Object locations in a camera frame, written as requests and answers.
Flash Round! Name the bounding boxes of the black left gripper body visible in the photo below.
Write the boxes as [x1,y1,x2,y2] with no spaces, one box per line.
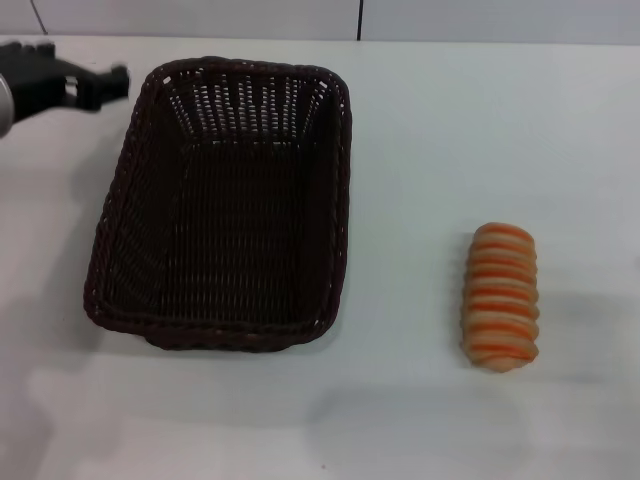
[0,41,71,117]

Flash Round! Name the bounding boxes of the dark brown woven basket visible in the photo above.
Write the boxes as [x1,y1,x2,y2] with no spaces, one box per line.
[82,56,354,354]

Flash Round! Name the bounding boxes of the orange striped bread roll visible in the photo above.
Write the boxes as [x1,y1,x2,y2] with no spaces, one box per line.
[458,221,542,374]

